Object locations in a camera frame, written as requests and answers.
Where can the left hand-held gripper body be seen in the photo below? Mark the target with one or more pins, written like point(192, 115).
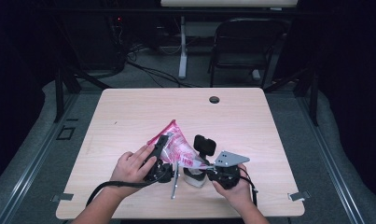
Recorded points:
point(159, 172)

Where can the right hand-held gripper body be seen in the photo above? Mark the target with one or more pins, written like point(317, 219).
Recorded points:
point(226, 175)

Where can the pink and white plastic bag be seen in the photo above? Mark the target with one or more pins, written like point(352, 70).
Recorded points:
point(176, 146)

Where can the person's right hand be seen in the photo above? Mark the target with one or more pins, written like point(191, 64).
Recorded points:
point(241, 196)

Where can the person's left hand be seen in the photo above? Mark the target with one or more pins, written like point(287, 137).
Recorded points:
point(128, 171)

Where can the white background desk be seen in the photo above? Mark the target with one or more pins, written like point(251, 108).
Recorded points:
point(183, 56)

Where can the small white block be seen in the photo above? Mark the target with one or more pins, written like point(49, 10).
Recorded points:
point(256, 74)

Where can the black cabinet with red light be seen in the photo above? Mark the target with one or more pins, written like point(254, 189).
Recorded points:
point(92, 40)

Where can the black folding chair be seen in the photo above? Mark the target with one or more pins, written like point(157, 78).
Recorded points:
point(244, 40)

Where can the grey table corner bracket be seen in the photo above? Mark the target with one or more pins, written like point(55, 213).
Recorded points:
point(298, 196)
point(62, 197)

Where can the metal floor rail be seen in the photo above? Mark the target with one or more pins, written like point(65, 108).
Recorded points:
point(27, 171)
point(331, 174)

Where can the black metal frame stand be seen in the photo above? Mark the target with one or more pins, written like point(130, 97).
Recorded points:
point(59, 93)
point(314, 99)

